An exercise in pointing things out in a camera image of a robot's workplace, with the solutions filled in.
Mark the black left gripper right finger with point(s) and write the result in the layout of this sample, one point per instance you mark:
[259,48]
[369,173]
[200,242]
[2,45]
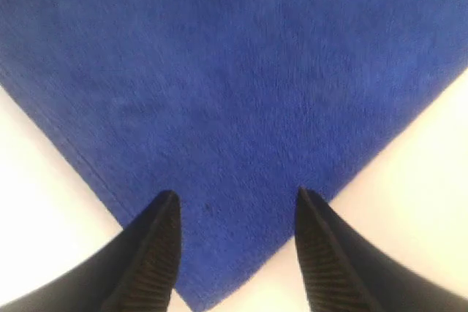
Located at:
[342,271]

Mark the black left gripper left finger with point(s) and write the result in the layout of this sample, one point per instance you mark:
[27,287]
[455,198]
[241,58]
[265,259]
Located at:
[136,271]

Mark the blue towel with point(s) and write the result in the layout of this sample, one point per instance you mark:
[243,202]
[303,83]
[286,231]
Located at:
[233,104]

